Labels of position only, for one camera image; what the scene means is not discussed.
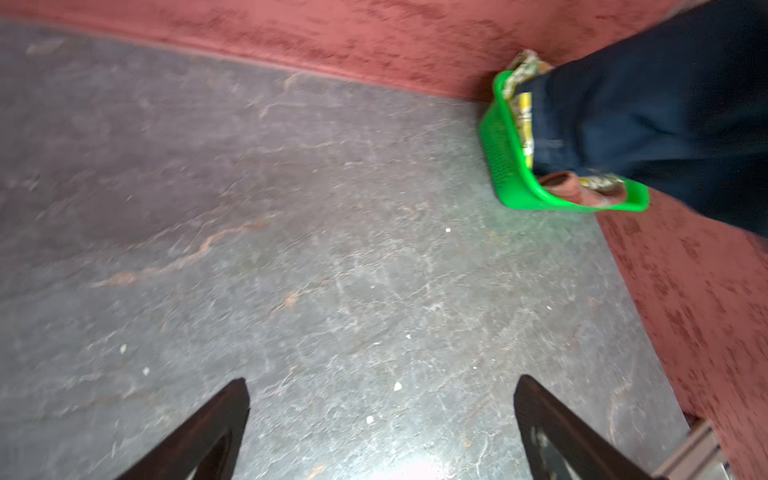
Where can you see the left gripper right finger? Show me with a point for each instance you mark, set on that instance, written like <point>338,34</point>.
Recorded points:
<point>560,445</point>

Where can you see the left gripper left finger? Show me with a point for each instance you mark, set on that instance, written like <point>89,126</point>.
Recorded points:
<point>206,445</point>

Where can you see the green plastic basket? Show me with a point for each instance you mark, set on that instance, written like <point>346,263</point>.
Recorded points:
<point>514,182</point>

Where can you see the reddish brown skirt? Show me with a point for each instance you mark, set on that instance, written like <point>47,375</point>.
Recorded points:
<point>599,191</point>

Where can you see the yellow floral skirt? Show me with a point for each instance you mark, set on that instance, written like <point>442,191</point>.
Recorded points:
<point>525,66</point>

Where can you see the right aluminium corner post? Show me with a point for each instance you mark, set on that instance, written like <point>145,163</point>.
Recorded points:
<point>699,457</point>

